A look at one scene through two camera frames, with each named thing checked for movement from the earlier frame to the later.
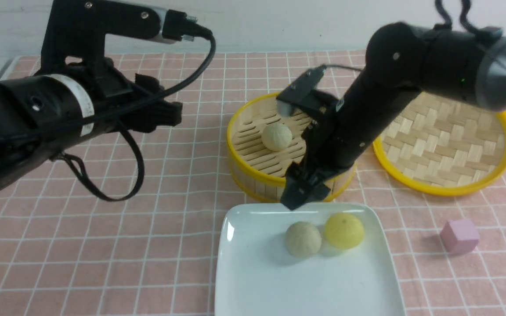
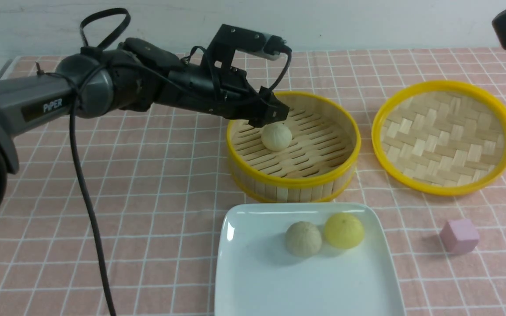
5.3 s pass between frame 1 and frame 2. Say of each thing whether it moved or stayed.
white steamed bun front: stayed
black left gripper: moved
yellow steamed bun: stayed
